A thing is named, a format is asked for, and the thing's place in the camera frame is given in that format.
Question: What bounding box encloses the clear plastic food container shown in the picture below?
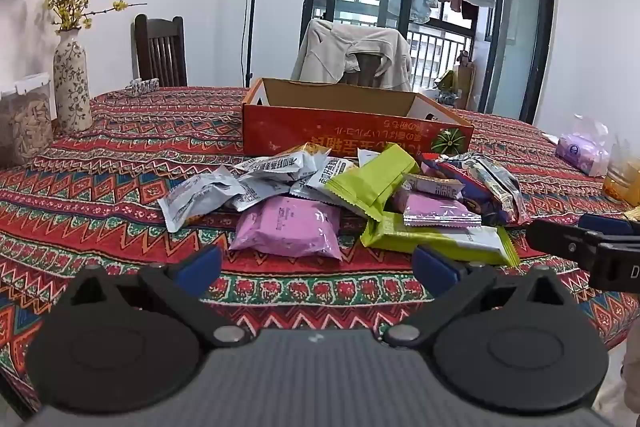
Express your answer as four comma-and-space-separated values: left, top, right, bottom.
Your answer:
0, 73, 55, 168

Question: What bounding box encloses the brown wooden chair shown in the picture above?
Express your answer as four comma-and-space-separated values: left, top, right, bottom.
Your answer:
345, 52, 391, 88

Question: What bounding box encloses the beige jacket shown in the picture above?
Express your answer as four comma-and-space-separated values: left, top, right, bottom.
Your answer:
291, 19, 413, 92

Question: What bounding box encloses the large pink snack packet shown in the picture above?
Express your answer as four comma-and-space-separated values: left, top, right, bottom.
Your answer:
229, 196, 343, 262

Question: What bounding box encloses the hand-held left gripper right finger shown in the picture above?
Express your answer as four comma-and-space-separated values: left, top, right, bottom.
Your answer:
382, 245, 568, 350

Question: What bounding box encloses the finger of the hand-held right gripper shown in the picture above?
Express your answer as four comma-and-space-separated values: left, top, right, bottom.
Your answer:
578, 213, 640, 238
525, 218, 607, 273

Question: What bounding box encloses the brown paper bag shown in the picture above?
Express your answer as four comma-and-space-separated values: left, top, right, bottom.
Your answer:
452, 64, 476, 108

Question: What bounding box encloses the black sliding door frame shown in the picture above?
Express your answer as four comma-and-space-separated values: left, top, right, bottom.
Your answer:
300, 0, 558, 125

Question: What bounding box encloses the person's right forearm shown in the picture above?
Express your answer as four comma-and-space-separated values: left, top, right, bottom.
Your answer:
621, 322, 640, 390

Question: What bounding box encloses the balcony railing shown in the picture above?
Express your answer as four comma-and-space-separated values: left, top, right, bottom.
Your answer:
312, 0, 473, 88

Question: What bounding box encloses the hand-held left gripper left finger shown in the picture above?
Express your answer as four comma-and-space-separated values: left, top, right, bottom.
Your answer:
65, 244, 251, 349

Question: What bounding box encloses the small pink snack packet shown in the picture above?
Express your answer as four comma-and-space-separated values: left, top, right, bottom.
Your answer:
402, 193, 482, 228

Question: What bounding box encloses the clear bag with orange contents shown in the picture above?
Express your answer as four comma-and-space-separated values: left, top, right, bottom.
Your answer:
602, 134, 640, 208

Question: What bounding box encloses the green white snack packet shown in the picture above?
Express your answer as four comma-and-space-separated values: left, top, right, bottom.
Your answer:
360, 211, 518, 268

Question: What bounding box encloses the purple tissue pack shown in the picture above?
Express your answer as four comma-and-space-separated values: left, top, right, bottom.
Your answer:
556, 114, 611, 178

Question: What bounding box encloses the white striped snack packet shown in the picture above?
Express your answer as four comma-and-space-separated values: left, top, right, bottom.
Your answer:
460, 154, 531, 225

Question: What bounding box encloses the red cardboard box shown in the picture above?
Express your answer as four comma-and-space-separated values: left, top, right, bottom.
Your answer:
241, 78, 475, 158

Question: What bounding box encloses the dark wooden chair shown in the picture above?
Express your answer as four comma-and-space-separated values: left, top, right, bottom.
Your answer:
134, 14, 188, 88

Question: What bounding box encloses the beige snack packet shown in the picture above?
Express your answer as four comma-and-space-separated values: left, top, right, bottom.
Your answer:
402, 173, 466, 198

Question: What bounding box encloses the floral ceramic vase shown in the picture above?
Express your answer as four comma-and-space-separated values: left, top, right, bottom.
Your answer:
53, 29, 94, 132

